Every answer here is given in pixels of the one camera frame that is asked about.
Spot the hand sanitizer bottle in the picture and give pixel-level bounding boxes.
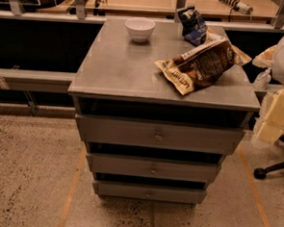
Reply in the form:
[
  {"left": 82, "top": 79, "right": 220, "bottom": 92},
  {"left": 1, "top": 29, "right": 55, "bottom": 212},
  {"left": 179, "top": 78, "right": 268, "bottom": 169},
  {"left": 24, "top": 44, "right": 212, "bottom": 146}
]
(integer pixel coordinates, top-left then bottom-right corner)
[{"left": 253, "top": 67, "right": 271, "bottom": 90}]

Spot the top grey drawer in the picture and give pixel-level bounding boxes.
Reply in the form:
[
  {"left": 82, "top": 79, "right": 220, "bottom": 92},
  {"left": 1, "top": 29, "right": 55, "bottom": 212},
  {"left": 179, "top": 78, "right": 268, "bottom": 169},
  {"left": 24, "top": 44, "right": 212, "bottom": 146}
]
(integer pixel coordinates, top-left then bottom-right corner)
[{"left": 76, "top": 114, "right": 243, "bottom": 155}]

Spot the grey drawer cabinet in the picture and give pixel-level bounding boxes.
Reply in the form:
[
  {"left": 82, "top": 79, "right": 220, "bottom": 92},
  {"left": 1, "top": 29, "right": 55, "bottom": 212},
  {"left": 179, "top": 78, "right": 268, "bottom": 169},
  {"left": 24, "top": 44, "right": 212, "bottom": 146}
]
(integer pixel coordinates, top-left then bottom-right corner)
[{"left": 61, "top": 14, "right": 267, "bottom": 211}]

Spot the white power strip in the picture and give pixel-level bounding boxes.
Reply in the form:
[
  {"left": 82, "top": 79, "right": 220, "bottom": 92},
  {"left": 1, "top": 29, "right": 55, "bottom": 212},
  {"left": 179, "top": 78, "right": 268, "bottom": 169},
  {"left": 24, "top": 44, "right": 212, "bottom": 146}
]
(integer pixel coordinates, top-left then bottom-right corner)
[{"left": 219, "top": 0, "right": 253, "bottom": 15}]

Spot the white bowl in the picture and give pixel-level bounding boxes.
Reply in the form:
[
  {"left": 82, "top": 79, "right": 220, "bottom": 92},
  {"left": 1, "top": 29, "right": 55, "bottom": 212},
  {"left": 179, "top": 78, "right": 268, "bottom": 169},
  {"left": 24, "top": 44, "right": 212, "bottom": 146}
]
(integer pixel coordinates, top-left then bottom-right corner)
[{"left": 125, "top": 17, "right": 155, "bottom": 42}]

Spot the black office chair base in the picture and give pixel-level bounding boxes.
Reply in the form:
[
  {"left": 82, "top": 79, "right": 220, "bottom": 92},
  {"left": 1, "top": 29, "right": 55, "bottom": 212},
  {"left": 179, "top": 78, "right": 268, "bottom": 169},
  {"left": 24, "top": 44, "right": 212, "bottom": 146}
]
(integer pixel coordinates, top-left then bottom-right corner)
[{"left": 253, "top": 120, "right": 284, "bottom": 182}]

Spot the grey drawer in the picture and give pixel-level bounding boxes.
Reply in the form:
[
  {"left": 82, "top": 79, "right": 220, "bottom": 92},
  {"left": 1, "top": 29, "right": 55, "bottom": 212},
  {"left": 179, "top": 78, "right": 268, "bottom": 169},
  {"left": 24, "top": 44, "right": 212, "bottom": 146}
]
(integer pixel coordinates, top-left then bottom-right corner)
[
  {"left": 87, "top": 153, "right": 220, "bottom": 183},
  {"left": 76, "top": 114, "right": 243, "bottom": 155},
  {"left": 92, "top": 180, "right": 207, "bottom": 204}
]

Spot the brown chip bag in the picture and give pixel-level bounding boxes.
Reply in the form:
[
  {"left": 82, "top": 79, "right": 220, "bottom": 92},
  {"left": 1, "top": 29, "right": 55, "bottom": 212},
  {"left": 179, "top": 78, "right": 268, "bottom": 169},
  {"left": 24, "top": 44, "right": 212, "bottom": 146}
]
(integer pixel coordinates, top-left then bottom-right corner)
[{"left": 155, "top": 30, "right": 251, "bottom": 96}]

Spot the bottom grey drawer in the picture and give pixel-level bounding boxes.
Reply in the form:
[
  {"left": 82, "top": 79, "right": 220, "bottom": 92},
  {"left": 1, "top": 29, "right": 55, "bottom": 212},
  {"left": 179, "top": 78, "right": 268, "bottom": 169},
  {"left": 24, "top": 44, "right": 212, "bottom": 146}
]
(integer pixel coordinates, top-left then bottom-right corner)
[{"left": 92, "top": 180, "right": 207, "bottom": 204}]

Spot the middle grey drawer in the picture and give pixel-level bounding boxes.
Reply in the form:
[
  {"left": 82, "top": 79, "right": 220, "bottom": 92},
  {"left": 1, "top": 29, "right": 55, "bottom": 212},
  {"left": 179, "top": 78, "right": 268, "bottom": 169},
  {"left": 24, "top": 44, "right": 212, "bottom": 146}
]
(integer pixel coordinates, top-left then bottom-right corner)
[{"left": 87, "top": 153, "right": 220, "bottom": 183}]

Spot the blue chip bag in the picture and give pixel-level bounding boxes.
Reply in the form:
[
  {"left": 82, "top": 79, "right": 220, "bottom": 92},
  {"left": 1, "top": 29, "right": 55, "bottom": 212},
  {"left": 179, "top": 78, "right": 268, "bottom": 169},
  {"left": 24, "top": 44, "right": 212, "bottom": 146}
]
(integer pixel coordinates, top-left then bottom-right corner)
[{"left": 177, "top": 7, "right": 207, "bottom": 46}]

